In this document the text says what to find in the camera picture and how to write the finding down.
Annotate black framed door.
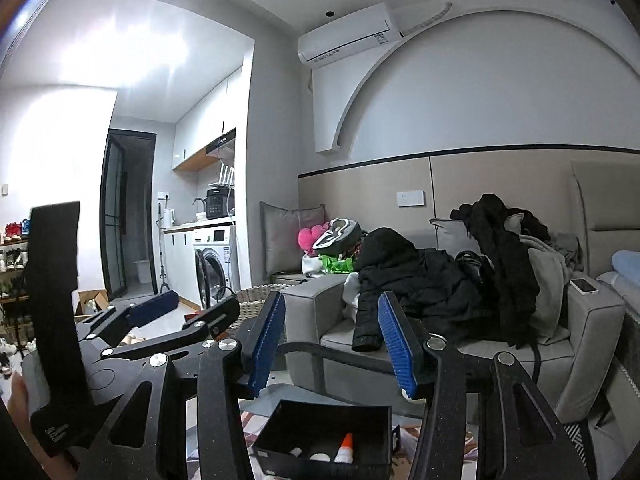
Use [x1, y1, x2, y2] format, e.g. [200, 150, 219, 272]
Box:
[101, 130, 158, 301]

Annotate shoe rack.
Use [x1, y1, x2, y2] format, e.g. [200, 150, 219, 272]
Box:
[0, 219, 32, 356]

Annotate grey square cushion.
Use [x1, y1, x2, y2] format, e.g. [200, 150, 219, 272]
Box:
[259, 201, 327, 283]
[430, 217, 476, 251]

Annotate grey blanket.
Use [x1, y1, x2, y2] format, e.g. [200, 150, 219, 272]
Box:
[517, 232, 581, 338]

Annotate glass coffee table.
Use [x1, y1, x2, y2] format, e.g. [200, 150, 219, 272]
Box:
[240, 341, 496, 480]

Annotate black range hood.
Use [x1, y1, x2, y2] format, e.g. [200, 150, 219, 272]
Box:
[204, 128, 237, 157]

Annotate light blue pillow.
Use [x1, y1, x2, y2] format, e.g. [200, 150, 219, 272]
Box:
[611, 250, 640, 277]

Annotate grey sofa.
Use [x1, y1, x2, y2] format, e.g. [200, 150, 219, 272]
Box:
[260, 225, 626, 423]

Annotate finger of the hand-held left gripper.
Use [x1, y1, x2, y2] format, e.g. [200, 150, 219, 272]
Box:
[102, 296, 242, 361]
[75, 290, 181, 346]

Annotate black white patterned rug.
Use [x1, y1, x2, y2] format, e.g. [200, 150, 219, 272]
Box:
[565, 420, 596, 480]

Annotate black storage box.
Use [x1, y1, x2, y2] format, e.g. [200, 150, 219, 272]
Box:
[251, 400, 393, 480]

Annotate floor mop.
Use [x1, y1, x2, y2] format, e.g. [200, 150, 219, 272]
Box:
[156, 202, 173, 295]

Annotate white kitchen counter cabinet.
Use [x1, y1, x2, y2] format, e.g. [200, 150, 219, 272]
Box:
[160, 222, 201, 306]

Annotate person's left hand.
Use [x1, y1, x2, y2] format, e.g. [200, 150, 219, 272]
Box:
[9, 372, 76, 478]

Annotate wicker laundry basket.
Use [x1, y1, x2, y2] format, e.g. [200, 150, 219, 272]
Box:
[235, 287, 281, 317]

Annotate black puffer jacket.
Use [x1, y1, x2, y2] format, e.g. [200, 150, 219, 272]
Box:
[351, 227, 481, 352]

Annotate cardboard box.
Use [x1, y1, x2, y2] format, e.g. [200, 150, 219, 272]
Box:
[74, 288, 111, 317]

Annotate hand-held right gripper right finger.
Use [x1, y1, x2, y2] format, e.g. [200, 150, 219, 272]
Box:
[377, 291, 596, 480]

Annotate white upper cabinets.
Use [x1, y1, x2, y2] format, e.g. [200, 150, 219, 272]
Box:
[171, 66, 246, 172]

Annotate black kitchen appliance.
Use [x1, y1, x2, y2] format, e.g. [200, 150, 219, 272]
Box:
[206, 188, 235, 219]

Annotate white wall air conditioner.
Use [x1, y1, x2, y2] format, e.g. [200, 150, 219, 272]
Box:
[297, 1, 405, 65]

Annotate black clothes pile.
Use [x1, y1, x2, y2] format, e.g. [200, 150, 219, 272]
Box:
[450, 193, 551, 348]

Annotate beige upholstered headboard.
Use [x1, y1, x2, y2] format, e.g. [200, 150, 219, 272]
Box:
[570, 160, 640, 281]

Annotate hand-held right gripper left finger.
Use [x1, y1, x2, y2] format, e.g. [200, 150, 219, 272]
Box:
[75, 290, 287, 480]

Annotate white glue bottle orange cap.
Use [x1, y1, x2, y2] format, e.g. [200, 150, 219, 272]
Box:
[334, 435, 355, 465]

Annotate white router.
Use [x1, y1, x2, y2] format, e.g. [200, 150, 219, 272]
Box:
[209, 162, 236, 187]

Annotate white plastic bag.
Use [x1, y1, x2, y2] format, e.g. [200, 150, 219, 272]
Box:
[301, 252, 326, 278]

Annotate person's left forearm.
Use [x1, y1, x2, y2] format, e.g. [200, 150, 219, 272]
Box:
[0, 395, 51, 480]

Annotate pink plush toy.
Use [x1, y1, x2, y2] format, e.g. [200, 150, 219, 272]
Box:
[298, 226, 331, 253]

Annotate white washing machine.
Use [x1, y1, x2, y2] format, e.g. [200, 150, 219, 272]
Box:
[192, 225, 238, 311]

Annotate black white patterned helmet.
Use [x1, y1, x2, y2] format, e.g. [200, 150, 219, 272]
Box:
[312, 218, 363, 257]

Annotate green bag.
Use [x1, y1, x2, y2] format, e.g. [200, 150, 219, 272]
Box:
[320, 254, 357, 275]

